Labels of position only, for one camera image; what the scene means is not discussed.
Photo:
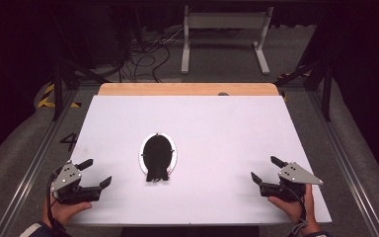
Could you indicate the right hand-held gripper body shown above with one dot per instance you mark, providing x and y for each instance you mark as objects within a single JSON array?
[{"x": 292, "y": 177}]

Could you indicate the wooden table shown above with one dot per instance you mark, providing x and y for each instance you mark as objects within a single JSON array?
[{"x": 187, "y": 89}]

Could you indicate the yellow black floor tape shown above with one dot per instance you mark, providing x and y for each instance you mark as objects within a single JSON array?
[
  {"x": 288, "y": 75},
  {"x": 46, "y": 98}
]

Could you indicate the black sock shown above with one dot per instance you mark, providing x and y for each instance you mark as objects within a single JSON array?
[{"x": 157, "y": 158}]

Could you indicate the white metal stand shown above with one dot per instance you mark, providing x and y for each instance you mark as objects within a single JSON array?
[{"x": 186, "y": 49}]

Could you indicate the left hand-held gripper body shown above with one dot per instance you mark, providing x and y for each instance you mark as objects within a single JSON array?
[{"x": 66, "y": 177}]

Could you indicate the person's right hand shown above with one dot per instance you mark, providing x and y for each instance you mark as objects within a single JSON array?
[{"x": 297, "y": 210}]

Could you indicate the black metal stand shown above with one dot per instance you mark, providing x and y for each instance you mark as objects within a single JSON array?
[
  {"x": 57, "y": 92},
  {"x": 326, "y": 95}
]

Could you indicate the aluminium floor rail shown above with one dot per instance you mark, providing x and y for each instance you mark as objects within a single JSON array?
[
  {"x": 36, "y": 164},
  {"x": 342, "y": 158}
]

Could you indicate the white table board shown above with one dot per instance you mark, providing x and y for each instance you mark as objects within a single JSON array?
[{"x": 217, "y": 131}]

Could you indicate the person's left hand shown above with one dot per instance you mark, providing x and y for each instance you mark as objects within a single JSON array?
[{"x": 62, "y": 212}]

